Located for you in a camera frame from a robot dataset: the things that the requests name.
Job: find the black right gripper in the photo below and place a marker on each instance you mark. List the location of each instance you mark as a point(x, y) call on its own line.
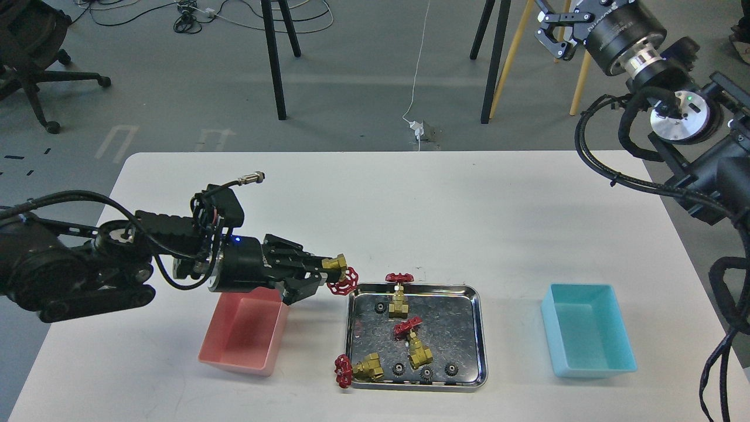
point(606, 28)

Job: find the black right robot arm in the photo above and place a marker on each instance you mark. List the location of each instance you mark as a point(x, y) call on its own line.
point(700, 131)

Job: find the brass valve top red handle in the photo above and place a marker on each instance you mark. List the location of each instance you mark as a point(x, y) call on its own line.
point(399, 306)

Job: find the yellow wooden leg left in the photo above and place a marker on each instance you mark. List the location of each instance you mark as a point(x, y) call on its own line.
point(527, 10)

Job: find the brass valve red handle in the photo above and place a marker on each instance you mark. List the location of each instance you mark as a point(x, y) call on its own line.
point(399, 306)
point(419, 354)
point(345, 278)
point(368, 369)

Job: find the black stand legs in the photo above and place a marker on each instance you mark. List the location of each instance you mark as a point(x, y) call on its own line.
point(496, 50)

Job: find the yellow wooden leg right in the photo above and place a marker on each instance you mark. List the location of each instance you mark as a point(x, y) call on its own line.
point(583, 71)

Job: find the blue plastic box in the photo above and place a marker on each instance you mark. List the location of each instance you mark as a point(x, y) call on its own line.
point(586, 335)

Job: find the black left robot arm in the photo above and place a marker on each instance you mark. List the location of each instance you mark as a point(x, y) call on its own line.
point(63, 271)

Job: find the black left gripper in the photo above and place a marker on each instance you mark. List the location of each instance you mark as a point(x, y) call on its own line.
point(275, 263)

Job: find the black tripod legs left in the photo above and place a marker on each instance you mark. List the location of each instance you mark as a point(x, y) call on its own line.
point(272, 47)

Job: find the yellow wooden leg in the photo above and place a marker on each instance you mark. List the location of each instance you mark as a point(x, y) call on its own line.
point(583, 71)
point(527, 10)

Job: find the steel tray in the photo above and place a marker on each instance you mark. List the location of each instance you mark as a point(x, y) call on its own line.
point(451, 326)

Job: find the pink plastic box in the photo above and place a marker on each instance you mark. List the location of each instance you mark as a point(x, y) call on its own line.
point(245, 332)

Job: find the black office chair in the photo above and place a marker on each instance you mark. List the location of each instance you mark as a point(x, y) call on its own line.
point(32, 33)

